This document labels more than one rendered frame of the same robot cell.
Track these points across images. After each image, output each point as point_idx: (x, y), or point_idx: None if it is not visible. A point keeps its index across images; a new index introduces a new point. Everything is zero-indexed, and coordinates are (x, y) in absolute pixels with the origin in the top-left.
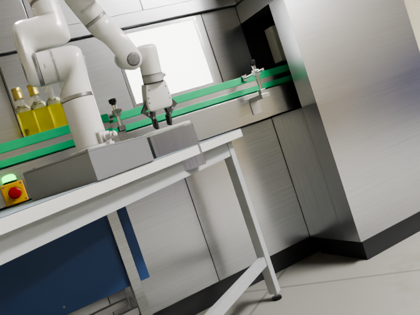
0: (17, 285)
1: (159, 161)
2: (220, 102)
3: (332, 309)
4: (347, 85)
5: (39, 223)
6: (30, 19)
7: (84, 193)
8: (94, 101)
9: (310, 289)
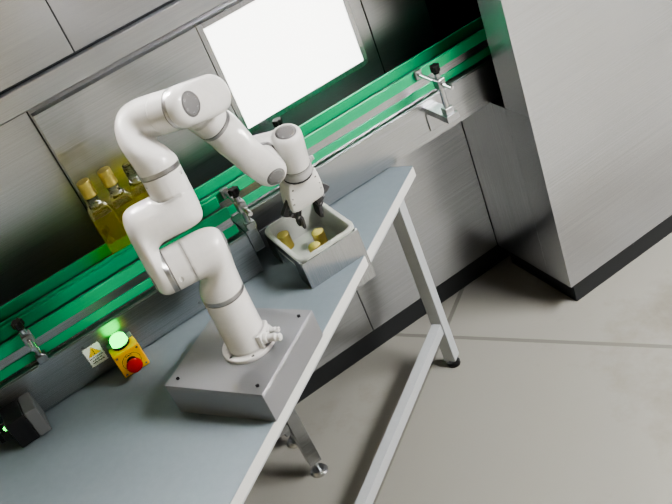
0: None
1: (327, 327)
2: None
3: (527, 404)
4: (579, 75)
5: None
6: (151, 213)
7: (266, 446)
8: (247, 295)
9: (498, 353)
